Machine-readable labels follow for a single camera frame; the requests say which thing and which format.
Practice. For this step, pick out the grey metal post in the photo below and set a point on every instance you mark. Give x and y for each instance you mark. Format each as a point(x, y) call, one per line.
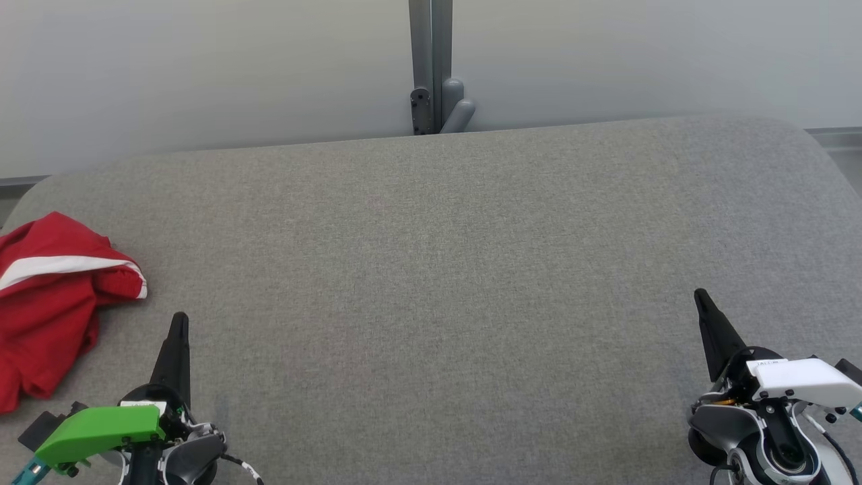
point(438, 40)

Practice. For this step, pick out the dark grey hinge plate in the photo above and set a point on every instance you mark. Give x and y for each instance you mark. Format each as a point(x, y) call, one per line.
point(421, 111)

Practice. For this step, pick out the red shorts with white stripe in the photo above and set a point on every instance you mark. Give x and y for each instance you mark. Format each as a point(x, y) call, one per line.
point(60, 236)

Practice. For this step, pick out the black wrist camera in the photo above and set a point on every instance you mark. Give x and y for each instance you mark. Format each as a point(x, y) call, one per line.
point(850, 372)
point(40, 426)

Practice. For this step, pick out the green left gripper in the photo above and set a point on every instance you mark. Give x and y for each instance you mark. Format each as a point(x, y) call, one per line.
point(101, 428)

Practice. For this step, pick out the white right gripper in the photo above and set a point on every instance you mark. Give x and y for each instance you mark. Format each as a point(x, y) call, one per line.
point(801, 380)

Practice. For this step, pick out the grey partition base rail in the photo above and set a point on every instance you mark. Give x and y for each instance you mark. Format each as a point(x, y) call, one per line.
point(838, 138)
point(20, 185)

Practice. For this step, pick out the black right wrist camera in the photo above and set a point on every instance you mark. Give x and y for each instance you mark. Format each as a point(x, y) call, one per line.
point(850, 372)

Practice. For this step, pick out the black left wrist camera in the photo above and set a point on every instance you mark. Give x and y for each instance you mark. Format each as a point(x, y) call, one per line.
point(40, 426)

